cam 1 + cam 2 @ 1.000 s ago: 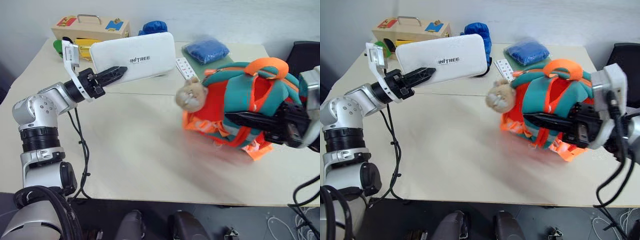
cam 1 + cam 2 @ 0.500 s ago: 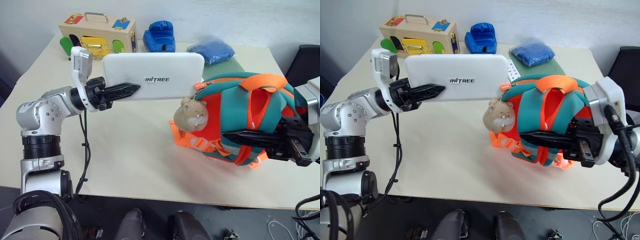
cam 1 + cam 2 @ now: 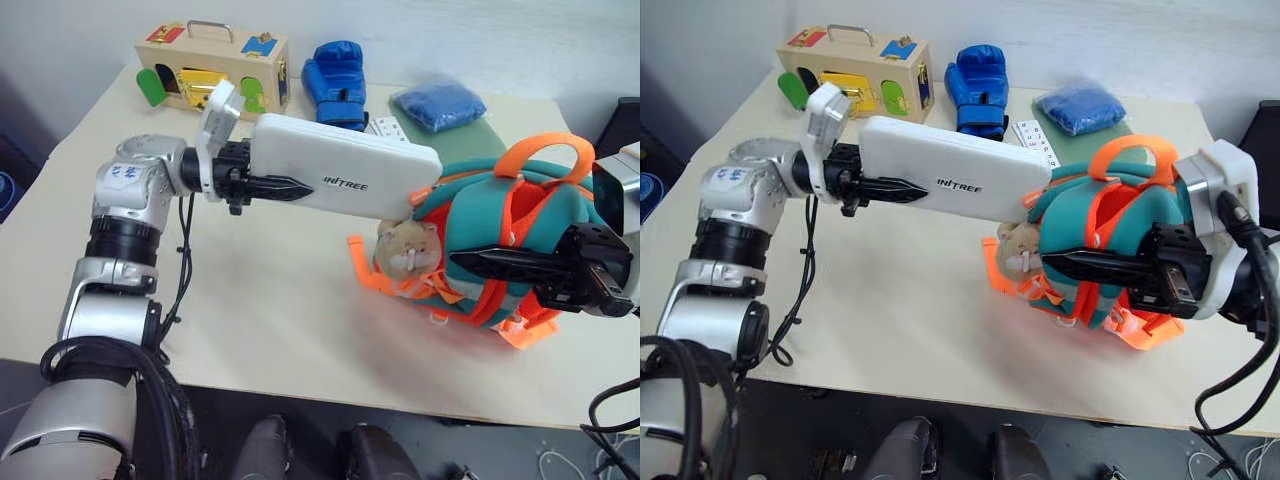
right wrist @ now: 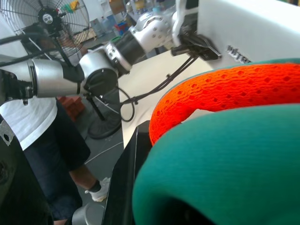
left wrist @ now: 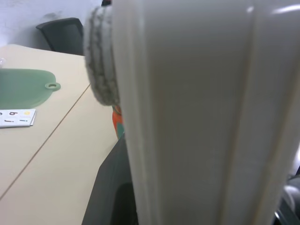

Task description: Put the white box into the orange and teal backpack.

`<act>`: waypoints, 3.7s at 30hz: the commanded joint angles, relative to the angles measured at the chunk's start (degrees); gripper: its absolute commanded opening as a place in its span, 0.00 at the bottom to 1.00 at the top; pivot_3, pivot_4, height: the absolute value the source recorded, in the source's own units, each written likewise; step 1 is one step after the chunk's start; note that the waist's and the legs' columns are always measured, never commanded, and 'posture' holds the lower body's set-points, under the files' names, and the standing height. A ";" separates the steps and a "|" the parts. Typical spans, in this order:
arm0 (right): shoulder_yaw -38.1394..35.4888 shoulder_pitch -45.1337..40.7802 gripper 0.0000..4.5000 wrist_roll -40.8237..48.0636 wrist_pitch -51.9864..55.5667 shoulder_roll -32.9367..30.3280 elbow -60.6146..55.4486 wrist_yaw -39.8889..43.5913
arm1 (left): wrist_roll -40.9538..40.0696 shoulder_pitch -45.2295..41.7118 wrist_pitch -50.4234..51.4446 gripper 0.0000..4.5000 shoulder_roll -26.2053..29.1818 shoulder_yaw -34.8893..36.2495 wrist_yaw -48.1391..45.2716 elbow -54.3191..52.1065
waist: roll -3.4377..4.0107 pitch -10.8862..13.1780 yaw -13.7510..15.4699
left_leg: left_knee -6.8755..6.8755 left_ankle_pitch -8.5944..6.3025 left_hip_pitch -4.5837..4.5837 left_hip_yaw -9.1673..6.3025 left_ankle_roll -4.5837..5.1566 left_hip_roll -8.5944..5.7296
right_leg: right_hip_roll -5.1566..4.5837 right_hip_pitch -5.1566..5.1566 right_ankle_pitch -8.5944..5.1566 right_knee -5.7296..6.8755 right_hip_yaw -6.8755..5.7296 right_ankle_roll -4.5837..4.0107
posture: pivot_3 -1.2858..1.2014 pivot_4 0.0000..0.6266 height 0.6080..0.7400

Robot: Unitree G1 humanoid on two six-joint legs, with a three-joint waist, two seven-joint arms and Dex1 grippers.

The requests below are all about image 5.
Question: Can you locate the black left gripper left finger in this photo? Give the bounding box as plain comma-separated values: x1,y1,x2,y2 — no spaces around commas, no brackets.
81,136,139,225

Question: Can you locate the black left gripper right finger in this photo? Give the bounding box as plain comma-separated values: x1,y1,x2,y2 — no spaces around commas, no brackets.
272,166,300,225

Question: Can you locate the white box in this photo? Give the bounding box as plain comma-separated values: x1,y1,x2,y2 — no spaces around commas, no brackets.
111,0,300,225

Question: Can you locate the white number card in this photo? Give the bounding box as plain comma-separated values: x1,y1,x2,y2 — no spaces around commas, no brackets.
0,109,37,129

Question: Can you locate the green cutting board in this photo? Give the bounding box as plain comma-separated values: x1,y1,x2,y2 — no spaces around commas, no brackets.
0,68,62,111

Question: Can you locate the black office chair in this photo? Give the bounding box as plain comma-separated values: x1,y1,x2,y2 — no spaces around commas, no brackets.
36,17,85,56

